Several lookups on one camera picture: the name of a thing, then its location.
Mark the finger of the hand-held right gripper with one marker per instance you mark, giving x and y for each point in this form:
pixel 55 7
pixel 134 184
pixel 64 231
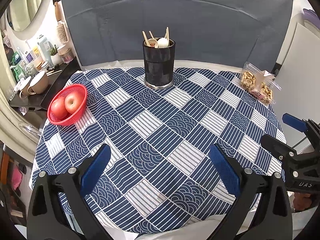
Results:
pixel 275 145
pixel 292 121

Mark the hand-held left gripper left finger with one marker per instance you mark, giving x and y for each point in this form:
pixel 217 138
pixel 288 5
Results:
pixel 96 170

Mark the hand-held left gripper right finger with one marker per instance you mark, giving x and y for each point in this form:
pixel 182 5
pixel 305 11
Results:
pixel 225 167

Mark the black cylindrical utensil holder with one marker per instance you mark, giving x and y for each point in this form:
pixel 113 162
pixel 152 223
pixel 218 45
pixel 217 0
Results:
pixel 158 65

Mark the ceramic spoon with printed bowl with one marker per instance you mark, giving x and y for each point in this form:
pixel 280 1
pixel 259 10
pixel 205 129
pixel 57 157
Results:
pixel 152 42

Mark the plain white ceramic spoon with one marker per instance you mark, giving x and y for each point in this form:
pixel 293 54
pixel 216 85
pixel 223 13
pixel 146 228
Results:
pixel 162 42

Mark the person's right hand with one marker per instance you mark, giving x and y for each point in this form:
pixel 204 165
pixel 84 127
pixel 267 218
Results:
pixel 303 201

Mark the clear snack box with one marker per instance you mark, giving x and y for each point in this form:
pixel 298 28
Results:
pixel 248 77
pixel 265 91

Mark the blue white patterned tablecloth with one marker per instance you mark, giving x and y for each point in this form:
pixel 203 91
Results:
pixel 155 142

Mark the white cabinet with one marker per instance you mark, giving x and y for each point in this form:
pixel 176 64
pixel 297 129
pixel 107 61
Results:
pixel 300 52

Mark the red apple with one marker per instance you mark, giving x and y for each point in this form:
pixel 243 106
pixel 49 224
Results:
pixel 57 108
pixel 73 102

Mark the red plastic basket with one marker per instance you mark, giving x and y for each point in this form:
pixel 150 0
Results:
pixel 80 92

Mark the white plastic bag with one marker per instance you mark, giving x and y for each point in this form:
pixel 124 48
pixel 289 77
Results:
pixel 175 230

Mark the pink cloth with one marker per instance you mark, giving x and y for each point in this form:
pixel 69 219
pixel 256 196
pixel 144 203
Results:
pixel 16 177

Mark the black side shelf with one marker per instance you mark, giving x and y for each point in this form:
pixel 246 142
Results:
pixel 57 76

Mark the beige ceramic mug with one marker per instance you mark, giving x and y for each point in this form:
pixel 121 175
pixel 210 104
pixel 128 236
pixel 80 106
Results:
pixel 25 87
pixel 40 81

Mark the pink jar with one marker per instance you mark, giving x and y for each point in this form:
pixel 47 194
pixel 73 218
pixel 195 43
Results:
pixel 66 56

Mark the small potted plant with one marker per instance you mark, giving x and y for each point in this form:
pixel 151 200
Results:
pixel 55 58

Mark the purple label bottle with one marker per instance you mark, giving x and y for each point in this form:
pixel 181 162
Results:
pixel 31 56

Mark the green packet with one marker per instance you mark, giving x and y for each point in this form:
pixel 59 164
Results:
pixel 16 66

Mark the white pump bottle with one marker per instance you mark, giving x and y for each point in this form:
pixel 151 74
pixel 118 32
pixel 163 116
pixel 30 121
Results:
pixel 43 47

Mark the bristle hairbrush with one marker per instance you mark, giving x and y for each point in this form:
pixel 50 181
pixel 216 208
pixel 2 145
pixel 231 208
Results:
pixel 62 33

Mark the grey backdrop board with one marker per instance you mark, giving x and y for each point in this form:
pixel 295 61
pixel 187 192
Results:
pixel 187 17

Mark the oval wall mirror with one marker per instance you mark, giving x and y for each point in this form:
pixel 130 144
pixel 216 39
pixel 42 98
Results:
pixel 25 5

